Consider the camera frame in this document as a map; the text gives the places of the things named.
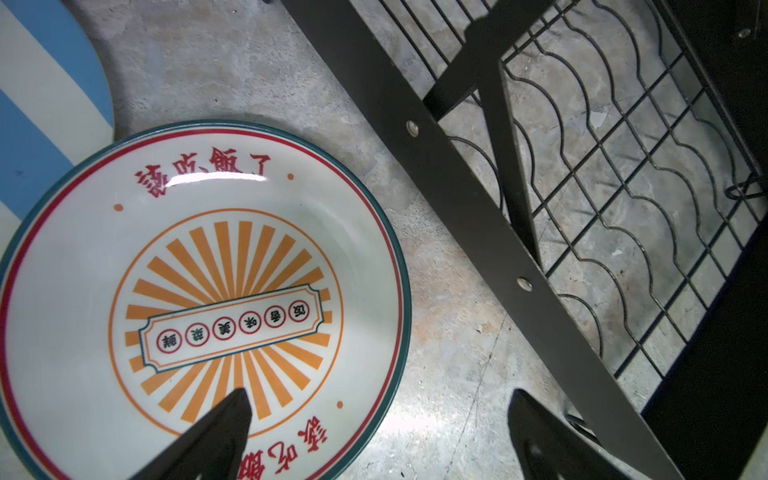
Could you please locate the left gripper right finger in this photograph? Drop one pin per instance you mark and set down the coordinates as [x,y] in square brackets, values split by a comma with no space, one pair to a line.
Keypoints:
[547,449]

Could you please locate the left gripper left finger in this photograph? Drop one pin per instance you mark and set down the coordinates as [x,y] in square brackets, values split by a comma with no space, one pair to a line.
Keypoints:
[211,449]

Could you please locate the orange sunburst plate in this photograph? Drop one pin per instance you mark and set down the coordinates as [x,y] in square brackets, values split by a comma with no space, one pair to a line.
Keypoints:
[188,262]

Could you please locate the black wire dish rack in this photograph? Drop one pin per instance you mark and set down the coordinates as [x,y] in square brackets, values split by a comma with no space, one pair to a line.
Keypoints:
[585,160]

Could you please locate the blue striped plate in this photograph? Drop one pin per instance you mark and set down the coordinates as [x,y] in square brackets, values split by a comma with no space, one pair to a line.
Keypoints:
[56,105]

